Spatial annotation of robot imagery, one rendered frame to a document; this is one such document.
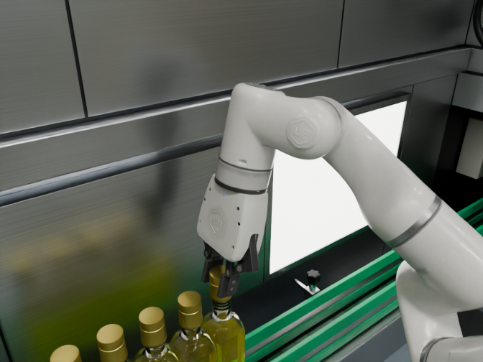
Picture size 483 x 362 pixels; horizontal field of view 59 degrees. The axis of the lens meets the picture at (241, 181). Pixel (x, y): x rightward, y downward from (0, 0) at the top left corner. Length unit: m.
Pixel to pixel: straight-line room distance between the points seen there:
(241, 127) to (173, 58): 0.17
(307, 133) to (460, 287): 0.25
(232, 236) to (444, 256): 0.26
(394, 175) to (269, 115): 0.17
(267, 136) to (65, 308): 0.40
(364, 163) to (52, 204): 0.42
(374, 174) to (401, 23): 0.51
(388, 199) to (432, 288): 0.12
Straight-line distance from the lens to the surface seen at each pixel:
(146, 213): 0.68
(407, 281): 0.62
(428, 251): 0.54
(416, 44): 1.10
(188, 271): 0.79
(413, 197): 0.53
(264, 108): 0.53
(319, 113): 0.51
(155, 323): 0.61
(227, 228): 0.58
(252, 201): 0.56
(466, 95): 1.30
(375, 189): 0.58
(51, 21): 0.60
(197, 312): 0.64
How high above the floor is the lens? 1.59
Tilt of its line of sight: 27 degrees down
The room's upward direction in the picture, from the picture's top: straight up
